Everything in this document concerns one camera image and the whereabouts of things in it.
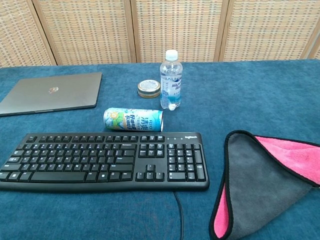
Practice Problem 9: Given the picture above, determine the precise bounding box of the black Logitech keyboard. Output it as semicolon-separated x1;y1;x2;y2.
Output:
0;132;211;193

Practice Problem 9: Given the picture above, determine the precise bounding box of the light blue drink can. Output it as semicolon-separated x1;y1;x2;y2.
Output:
103;107;164;132

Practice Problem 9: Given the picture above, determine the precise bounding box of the round metal tin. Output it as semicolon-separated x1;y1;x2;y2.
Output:
137;79;162;99

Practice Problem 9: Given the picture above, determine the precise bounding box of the clear plastic water bottle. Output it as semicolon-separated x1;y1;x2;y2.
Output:
159;49;183;111

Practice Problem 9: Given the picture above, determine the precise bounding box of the woven bamboo folding screen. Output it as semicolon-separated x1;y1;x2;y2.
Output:
0;0;320;69

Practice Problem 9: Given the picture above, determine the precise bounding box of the blue table mat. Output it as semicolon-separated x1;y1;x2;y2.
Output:
0;58;320;240

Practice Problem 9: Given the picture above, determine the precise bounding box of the grey closed laptop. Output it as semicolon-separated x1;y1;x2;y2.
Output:
0;72;103;118

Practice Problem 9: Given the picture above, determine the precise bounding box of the grey and pink cloth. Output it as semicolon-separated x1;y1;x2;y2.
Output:
208;129;320;240

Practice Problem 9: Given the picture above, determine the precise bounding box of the black keyboard cable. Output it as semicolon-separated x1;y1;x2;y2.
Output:
172;190;185;240

